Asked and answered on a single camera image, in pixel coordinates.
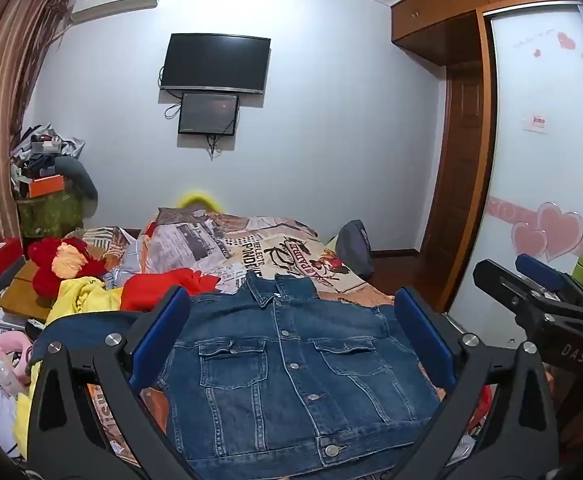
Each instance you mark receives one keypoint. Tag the pink plush toy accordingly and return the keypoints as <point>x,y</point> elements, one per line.
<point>11,352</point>

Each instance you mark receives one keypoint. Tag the brown cardboard box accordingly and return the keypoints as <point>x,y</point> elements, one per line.
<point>24,290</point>

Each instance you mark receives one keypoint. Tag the red and yellow plush toy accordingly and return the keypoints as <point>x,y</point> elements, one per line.
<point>64,262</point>

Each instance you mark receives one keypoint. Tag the wooden overhead cabinet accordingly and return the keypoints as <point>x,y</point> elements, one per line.
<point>466,5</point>

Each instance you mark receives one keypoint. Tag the yellow round object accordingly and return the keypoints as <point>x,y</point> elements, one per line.
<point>199,199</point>

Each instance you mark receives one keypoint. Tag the grey cushion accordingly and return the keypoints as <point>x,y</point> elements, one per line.
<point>79,175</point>

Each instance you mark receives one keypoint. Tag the striped brown curtain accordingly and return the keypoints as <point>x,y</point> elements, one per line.
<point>6,85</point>

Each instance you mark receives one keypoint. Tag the green bag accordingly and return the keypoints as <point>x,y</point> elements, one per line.
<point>49,215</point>

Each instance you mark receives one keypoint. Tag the blue denim jacket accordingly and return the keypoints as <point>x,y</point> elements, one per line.
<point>281,375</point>

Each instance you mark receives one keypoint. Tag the brown wooden door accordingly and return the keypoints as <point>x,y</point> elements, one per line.
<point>464,160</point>

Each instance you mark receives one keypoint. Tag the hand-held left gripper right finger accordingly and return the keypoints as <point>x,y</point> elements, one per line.
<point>421,340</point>

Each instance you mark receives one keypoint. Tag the red garment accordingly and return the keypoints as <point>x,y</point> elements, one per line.
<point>171,287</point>

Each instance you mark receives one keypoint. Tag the yellow garment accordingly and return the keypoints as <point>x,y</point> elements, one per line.
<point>89,300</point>

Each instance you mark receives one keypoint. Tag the orange box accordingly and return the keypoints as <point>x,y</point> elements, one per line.
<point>46,186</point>

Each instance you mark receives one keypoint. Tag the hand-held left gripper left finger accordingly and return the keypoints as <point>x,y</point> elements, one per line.
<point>161,332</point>

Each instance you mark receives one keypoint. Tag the black wall television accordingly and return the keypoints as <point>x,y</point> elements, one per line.
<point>215,63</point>

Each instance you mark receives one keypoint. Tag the printed blanket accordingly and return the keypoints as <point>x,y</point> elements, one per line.
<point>251,247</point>

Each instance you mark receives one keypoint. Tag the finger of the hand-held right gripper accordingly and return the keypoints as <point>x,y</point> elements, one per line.
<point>536,266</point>
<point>501,285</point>

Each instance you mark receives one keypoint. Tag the small black monitor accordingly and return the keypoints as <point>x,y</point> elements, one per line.
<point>208,114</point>

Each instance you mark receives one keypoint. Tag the grey backpack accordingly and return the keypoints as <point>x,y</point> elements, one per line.
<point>354,247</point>

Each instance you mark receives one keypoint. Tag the white heart-print sliding door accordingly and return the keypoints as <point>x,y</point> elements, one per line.
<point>536,160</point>

